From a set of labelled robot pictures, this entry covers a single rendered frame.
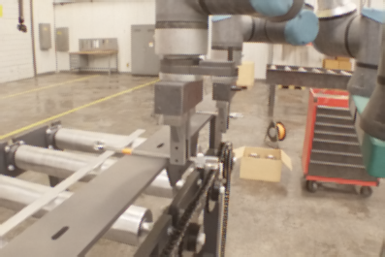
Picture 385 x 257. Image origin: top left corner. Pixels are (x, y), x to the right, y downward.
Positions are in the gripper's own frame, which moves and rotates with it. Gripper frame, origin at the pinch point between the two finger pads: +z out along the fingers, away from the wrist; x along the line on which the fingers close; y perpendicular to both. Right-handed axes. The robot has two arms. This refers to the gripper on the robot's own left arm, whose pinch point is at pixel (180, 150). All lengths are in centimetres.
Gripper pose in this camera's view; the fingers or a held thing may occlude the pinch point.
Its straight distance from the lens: 56.6
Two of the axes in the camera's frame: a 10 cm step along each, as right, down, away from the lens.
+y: -9.6, -1.0, 2.6
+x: -2.8, 2.7, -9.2
